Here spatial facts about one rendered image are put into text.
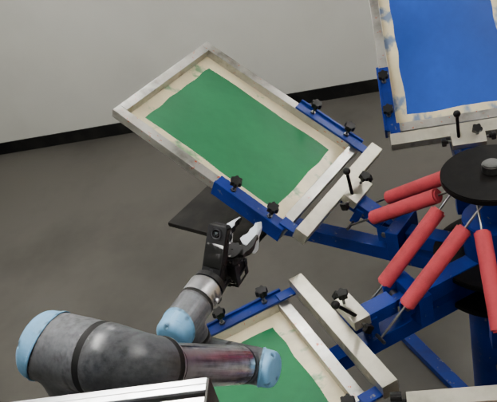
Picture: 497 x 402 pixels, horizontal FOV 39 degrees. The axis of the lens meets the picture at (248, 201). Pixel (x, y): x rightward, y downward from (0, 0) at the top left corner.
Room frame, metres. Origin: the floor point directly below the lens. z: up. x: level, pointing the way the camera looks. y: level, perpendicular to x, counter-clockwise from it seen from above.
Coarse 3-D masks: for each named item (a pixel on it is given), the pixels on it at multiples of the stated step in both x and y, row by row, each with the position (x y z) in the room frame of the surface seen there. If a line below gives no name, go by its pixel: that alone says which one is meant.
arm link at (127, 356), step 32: (96, 352) 0.77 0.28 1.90; (128, 352) 0.77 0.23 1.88; (160, 352) 0.78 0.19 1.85; (192, 352) 0.84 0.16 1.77; (224, 352) 0.90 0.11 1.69; (256, 352) 0.98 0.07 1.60; (96, 384) 0.74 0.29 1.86; (128, 384) 0.74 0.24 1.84; (224, 384) 0.89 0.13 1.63; (256, 384) 0.94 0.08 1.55
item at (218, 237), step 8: (216, 224) 1.20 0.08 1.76; (224, 224) 1.20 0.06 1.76; (208, 232) 1.20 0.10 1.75; (216, 232) 1.18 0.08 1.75; (224, 232) 1.18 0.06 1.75; (208, 240) 1.19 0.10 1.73; (216, 240) 1.18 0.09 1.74; (224, 240) 1.17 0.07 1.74; (208, 248) 1.18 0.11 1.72; (216, 248) 1.17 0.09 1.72; (224, 248) 1.17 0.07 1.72; (208, 256) 1.17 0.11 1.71; (216, 256) 1.17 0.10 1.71; (224, 256) 1.16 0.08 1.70; (208, 264) 1.17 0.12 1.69; (216, 264) 1.16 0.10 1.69; (224, 264) 1.16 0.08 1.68; (216, 272) 1.15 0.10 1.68; (224, 272) 1.16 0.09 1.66
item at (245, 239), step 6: (258, 222) 1.29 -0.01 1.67; (252, 228) 1.27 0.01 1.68; (258, 228) 1.27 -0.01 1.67; (246, 234) 1.25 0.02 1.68; (252, 234) 1.25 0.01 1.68; (258, 234) 1.25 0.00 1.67; (240, 240) 1.24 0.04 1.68; (246, 240) 1.23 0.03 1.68; (258, 240) 1.26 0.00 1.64; (252, 252) 1.25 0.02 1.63
